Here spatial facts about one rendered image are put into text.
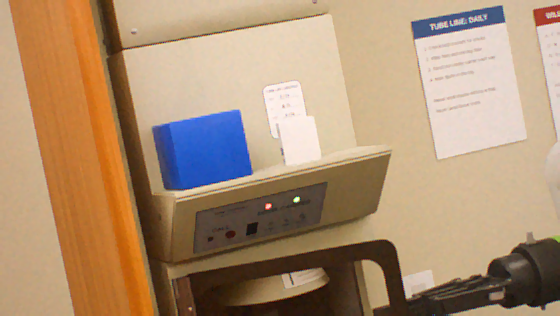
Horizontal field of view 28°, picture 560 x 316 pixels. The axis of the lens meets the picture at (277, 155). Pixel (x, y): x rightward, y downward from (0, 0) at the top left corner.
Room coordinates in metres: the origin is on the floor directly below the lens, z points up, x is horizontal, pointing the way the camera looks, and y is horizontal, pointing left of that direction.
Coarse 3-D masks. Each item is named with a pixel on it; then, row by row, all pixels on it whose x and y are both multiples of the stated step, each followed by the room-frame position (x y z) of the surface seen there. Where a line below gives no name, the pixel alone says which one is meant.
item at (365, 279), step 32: (288, 256) 1.51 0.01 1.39; (320, 256) 1.51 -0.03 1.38; (352, 256) 1.50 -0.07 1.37; (384, 256) 1.49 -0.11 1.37; (192, 288) 1.53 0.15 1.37; (224, 288) 1.52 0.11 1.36; (256, 288) 1.52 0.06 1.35; (288, 288) 1.51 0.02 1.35; (320, 288) 1.51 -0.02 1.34; (352, 288) 1.50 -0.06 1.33; (384, 288) 1.50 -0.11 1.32
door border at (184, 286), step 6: (180, 282) 1.53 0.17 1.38; (186, 282) 1.53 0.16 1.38; (180, 288) 1.53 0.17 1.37; (186, 288) 1.53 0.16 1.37; (180, 294) 1.53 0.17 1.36; (186, 294) 1.53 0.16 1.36; (192, 294) 1.53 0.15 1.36; (180, 300) 1.53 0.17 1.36; (186, 300) 1.53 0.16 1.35; (192, 300) 1.53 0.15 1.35; (180, 306) 1.53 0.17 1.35; (186, 306) 1.53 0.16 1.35; (192, 306) 1.53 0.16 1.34; (180, 312) 1.53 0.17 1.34; (186, 312) 1.53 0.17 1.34; (192, 312) 1.53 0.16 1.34
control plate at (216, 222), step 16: (288, 192) 1.51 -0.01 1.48; (304, 192) 1.53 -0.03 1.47; (320, 192) 1.54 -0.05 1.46; (224, 208) 1.48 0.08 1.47; (240, 208) 1.50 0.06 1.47; (256, 208) 1.51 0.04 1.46; (272, 208) 1.52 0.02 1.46; (288, 208) 1.54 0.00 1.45; (304, 208) 1.55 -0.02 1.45; (320, 208) 1.57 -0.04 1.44; (208, 224) 1.49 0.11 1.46; (224, 224) 1.51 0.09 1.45; (240, 224) 1.52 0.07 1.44; (288, 224) 1.56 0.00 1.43; (304, 224) 1.58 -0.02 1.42; (224, 240) 1.53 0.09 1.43; (240, 240) 1.54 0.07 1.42
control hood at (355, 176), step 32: (320, 160) 1.51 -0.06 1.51; (352, 160) 1.53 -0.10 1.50; (384, 160) 1.55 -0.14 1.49; (160, 192) 1.51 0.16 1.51; (192, 192) 1.44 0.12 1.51; (224, 192) 1.46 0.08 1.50; (256, 192) 1.49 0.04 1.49; (352, 192) 1.57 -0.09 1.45; (160, 224) 1.53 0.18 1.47; (192, 224) 1.48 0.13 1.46; (320, 224) 1.59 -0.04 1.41; (192, 256) 1.53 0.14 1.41
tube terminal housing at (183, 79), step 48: (144, 48) 1.55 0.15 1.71; (192, 48) 1.58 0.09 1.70; (240, 48) 1.60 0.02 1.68; (288, 48) 1.63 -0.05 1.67; (336, 48) 1.65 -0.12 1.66; (144, 96) 1.55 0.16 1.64; (192, 96) 1.57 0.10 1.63; (240, 96) 1.60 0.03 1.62; (336, 96) 1.65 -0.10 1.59; (144, 144) 1.54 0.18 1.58; (336, 144) 1.64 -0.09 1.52; (144, 192) 1.58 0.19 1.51; (144, 240) 1.64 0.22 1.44; (288, 240) 1.61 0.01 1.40; (336, 240) 1.63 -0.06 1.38
